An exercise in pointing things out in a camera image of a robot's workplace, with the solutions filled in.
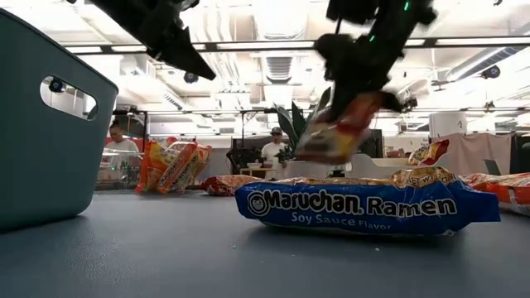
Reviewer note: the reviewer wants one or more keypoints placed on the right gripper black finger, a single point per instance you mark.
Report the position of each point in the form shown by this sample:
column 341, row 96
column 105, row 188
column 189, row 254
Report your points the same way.
column 341, row 99
column 392, row 102

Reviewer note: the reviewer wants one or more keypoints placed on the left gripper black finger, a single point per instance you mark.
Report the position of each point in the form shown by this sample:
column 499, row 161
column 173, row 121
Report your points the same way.
column 186, row 58

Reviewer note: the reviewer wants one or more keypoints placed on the red Maruchan ramen pack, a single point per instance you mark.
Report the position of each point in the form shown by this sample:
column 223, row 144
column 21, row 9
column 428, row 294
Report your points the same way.
column 331, row 145
column 428, row 153
column 227, row 185

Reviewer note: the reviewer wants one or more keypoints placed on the blue Maruchan ramen pack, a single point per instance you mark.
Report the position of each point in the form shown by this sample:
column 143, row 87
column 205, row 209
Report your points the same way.
column 364, row 207

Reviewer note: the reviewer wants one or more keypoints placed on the teal plastic bin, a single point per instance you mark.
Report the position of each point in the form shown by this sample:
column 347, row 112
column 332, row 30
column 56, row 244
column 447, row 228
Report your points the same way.
column 41, row 165

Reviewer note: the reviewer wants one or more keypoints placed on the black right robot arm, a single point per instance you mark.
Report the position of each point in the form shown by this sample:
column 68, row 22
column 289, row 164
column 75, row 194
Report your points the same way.
column 356, row 8

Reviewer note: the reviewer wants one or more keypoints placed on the black ceiling spotlight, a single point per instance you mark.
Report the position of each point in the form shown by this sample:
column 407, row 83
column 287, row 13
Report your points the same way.
column 409, row 103
column 191, row 77
column 491, row 71

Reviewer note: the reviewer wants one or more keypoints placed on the small black monitor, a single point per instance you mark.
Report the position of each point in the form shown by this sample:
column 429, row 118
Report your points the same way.
column 374, row 145

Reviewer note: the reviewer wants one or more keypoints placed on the snake plant in white pot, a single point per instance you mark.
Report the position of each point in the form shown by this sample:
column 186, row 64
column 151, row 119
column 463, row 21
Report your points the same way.
column 296, row 124

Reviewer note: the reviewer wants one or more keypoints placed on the white cylinder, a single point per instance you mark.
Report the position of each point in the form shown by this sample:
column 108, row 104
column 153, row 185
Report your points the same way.
column 449, row 124

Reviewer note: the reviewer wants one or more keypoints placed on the white plastic bin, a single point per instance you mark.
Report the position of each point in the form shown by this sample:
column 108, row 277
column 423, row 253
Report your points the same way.
column 381, row 165

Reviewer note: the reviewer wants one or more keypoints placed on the person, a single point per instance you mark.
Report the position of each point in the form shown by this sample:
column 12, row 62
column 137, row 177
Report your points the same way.
column 274, row 151
column 121, row 142

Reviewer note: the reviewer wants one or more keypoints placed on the beige draped cloth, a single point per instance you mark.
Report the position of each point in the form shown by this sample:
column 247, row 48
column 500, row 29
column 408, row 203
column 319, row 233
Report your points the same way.
column 476, row 153

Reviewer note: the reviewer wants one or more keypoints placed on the blue-grey table mat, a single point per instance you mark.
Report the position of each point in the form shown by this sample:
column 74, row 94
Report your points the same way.
column 165, row 265

